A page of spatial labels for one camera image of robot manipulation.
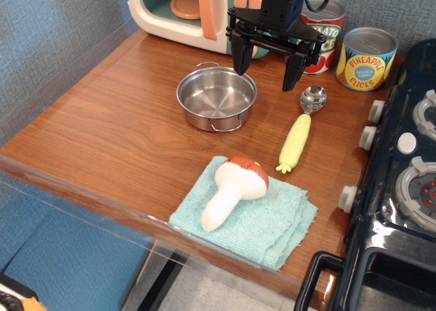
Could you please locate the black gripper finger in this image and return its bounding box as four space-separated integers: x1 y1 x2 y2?
282 53 306 92
231 35 256 76

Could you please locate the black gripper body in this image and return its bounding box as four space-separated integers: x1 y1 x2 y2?
226 0 327 65

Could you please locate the small steel pot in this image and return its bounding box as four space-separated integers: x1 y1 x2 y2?
176 62 258 132

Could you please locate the plush mushroom toy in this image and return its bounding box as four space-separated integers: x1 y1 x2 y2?
201 156 269 232

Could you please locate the light teal folded towel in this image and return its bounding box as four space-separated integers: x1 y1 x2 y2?
169 155 317 271

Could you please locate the tomato sauce can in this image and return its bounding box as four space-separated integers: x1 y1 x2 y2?
301 0 346 74

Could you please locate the toy microwave oven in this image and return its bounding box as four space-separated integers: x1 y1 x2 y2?
128 0 262 55

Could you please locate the pineapple slices can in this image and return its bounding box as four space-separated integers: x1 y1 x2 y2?
336 27 399 92

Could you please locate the dark toy stove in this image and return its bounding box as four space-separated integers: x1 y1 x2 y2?
295 39 435 310

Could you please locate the clear acrylic table guard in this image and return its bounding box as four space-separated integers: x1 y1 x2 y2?
1 157 300 299

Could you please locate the orange black object corner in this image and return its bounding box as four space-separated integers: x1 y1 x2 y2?
1 274 48 311

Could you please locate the ice cream scoop yellow handle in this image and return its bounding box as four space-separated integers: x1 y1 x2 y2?
275 86 327 174

